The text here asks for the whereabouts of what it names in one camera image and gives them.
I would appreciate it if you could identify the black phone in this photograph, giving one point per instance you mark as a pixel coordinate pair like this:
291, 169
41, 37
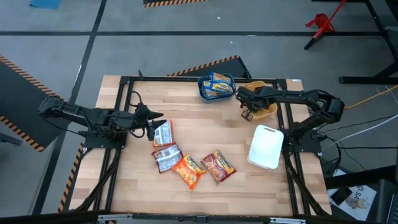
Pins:
341, 196

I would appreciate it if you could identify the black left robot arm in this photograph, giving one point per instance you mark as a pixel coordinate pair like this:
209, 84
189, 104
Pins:
93, 116

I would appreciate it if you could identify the printed paper sheet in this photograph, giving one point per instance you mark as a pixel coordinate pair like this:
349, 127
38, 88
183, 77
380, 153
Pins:
363, 199

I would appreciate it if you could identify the grey table leg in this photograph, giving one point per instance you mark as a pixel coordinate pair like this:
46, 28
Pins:
7, 138

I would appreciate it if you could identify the yellow black hazard tape strip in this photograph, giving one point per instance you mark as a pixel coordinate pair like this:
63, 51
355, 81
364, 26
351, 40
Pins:
71, 177

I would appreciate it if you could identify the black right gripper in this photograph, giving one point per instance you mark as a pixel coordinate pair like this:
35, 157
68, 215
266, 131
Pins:
253, 98

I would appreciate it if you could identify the yellow plastic bin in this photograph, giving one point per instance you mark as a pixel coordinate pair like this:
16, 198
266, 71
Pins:
264, 114

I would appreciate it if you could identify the blue plastic bin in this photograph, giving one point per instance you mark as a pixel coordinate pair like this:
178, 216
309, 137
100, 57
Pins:
214, 98

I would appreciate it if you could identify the black desk frame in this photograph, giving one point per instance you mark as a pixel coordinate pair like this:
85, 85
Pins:
370, 79

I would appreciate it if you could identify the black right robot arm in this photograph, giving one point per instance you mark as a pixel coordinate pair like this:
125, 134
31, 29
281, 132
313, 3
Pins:
298, 96

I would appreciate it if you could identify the red Maruchan roast beef packet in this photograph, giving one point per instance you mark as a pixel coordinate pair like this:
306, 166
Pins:
167, 157
218, 166

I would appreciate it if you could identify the black metal table frame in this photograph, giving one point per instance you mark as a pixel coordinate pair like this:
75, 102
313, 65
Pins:
155, 78

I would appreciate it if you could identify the blue Maruchan ramen packet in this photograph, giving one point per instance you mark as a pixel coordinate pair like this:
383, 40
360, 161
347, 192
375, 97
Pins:
222, 87
206, 90

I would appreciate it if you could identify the blue floor mat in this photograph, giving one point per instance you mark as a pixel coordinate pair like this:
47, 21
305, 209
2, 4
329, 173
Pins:
45, 3

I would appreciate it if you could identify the black hazard-striped floor mat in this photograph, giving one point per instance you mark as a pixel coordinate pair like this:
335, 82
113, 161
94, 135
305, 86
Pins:
174, 2
21, 102
217, 68

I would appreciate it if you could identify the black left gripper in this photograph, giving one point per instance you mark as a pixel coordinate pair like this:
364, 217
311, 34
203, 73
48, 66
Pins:
142, 118

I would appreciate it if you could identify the orange Maruchan chicken packet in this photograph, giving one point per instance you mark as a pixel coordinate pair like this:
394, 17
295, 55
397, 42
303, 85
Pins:
188, 171
164, 135

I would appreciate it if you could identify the red floor stand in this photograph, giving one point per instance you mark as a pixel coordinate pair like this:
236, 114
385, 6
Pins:
323, 23

